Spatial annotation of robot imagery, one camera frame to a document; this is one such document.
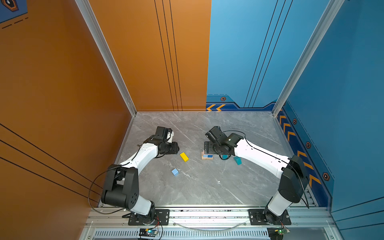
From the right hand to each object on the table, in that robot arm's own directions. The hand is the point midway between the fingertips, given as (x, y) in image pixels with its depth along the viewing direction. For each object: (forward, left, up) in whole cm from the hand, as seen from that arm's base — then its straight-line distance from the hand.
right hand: (209, 149), depth 84 cm
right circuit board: (-37, -33, -13) cm, 51 cm away
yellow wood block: (+1, +15, -11) cm, 19 cm away
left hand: (+4, +20, -4) cm, 21 cm away
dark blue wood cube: (+1, -1, -10) cm, 10 cm away
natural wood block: (+1, +4, -12) cm, 13 cm away
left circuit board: (-37, +31, -14) cm, 50 cm away
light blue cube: (-9, +20, -10) cm, 24 cm away
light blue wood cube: (+1, +2, -10) cm, 10 cm away
